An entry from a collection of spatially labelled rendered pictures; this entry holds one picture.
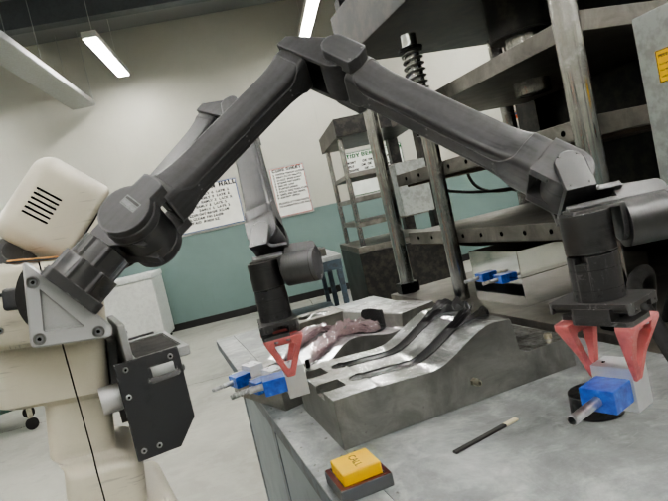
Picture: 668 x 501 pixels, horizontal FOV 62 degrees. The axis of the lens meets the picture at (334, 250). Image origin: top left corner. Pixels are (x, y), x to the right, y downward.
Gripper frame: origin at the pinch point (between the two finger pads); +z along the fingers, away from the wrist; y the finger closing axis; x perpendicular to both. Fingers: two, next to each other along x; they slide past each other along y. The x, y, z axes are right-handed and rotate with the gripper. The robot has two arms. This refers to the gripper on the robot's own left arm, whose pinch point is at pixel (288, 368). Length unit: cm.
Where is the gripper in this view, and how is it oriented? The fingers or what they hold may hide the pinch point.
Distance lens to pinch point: 101.6
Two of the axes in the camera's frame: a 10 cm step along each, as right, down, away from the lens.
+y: -2.0, -0.2, 9.8
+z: 2.3, 9.7, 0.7
